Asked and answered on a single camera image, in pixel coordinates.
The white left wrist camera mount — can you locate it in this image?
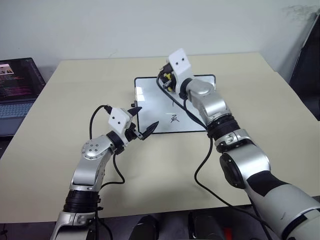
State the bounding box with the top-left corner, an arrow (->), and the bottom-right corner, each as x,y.
108,107 -> 134,147

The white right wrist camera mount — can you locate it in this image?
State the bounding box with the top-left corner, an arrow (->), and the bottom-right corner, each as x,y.
167,47 -> 195,94

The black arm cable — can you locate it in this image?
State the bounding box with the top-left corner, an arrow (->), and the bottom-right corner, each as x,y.
156,74 -> 274,240
89,104 -> 126,240

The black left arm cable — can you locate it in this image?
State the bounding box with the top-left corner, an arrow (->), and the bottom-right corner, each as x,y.
89,104 -> 126,240

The open grey laptop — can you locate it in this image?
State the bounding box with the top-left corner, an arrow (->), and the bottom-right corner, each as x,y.
0,57 -> 47,139

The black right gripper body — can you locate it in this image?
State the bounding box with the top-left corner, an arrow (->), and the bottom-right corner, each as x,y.
158,59 -> 176,94

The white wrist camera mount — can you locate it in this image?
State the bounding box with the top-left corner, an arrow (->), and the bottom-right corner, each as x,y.
167,47 -> 195,94
108,107 -> 134,147

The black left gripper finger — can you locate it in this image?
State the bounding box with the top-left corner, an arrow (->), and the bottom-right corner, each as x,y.
126,106 -> 143,118
137,121 -> 160,140

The dark rounded shape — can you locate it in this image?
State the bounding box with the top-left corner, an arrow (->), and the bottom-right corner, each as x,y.
129,215 -> 160,240
187,211 -> 224,240

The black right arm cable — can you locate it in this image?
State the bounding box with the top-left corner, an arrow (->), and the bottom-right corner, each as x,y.
156,74 -> 274,240

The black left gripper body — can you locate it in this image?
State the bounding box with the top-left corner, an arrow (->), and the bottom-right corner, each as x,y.
124,121 -> 142,141

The yellow black whiteboard eraser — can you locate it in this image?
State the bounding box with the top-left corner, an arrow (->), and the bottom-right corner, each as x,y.
163,71 -> 174,92

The black framed whiteboard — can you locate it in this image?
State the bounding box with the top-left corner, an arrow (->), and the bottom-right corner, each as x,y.
131,74 -> 217,135

